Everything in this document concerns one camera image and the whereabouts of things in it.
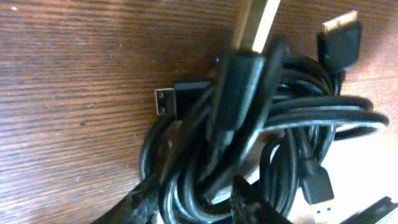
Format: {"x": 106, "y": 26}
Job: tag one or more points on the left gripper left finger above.
{"x": 139, "y": 206}

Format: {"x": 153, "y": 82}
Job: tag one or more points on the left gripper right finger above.
{"x": 248, "y": 208}

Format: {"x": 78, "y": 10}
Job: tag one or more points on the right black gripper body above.
{"x": 382, "y": 212}

